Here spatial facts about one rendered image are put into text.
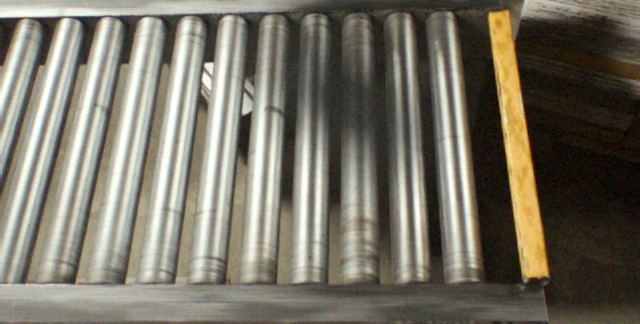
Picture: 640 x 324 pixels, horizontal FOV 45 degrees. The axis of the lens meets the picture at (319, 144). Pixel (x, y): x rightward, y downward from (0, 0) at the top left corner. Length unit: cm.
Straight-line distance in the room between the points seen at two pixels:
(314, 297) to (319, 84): 33
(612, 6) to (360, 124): 70
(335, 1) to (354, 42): 9
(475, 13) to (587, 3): 43
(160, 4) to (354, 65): 33
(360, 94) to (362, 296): 31
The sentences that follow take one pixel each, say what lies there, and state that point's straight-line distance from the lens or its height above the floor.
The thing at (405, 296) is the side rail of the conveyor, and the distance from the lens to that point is 96.
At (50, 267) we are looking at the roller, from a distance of 105.
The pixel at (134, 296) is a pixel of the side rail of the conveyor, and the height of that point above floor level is 80.
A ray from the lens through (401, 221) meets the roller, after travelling 101.
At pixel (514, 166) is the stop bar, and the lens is 104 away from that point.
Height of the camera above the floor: 168
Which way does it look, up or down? 56 degrees down
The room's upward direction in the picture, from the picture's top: 5 degrees counter-clockwise
